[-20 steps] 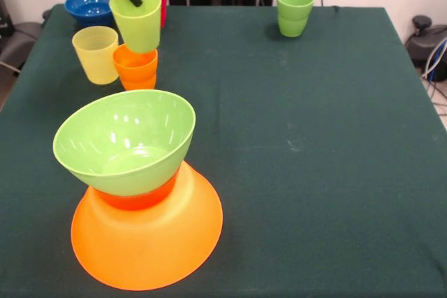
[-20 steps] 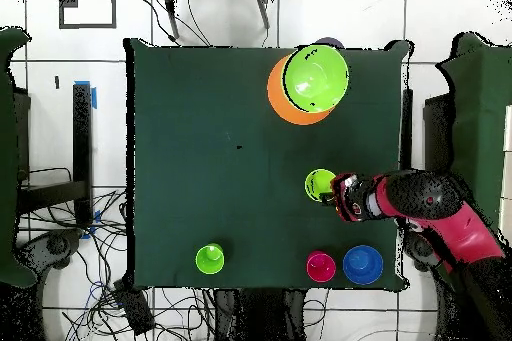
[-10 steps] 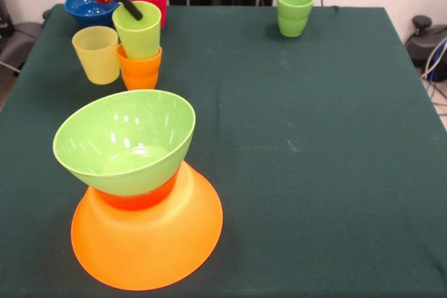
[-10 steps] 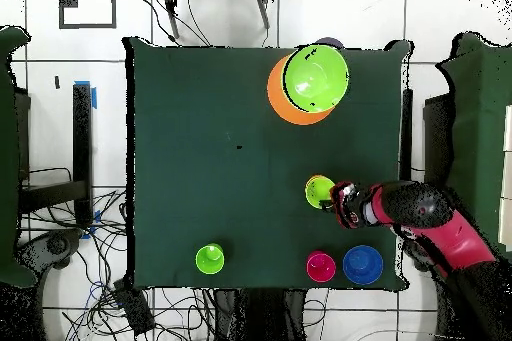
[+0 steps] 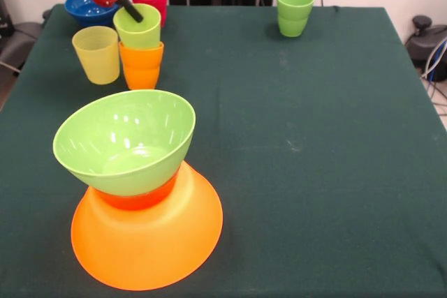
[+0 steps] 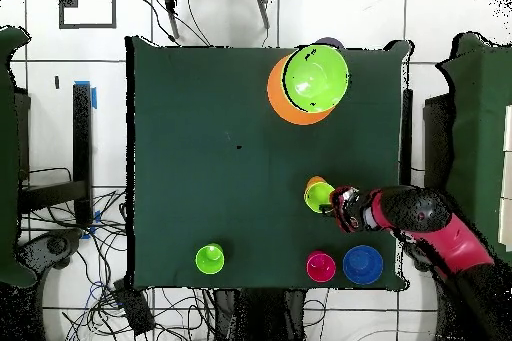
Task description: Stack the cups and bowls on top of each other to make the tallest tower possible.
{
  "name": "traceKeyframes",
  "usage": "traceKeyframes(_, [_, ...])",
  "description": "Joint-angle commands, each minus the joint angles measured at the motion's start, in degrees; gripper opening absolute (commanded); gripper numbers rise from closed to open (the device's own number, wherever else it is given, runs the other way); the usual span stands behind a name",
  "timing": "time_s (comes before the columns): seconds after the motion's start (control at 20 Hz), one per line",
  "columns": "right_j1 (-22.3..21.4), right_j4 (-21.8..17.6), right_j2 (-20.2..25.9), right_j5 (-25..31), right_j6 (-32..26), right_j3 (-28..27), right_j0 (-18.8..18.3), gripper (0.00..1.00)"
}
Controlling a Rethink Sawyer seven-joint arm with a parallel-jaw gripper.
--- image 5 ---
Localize lime cup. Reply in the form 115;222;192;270
112;3;163;50

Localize orange cup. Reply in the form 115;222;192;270
118;40;165;91

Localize green bowl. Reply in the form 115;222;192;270
52;89;197;198

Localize red-orange bowl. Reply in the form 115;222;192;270
94;165;181;211

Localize large orange bowl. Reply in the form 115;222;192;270
71;160;224;292

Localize blue bowl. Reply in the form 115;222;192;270
64;0;120;28

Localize yellow cup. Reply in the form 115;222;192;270
71;25;121;86

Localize black equipment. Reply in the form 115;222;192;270
0;0;15;37

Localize green cup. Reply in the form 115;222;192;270
276;0;316;38

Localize dark green tablecloth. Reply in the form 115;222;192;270
0;3;447;298

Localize tangled floor cables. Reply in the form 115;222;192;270
420;38;447;116

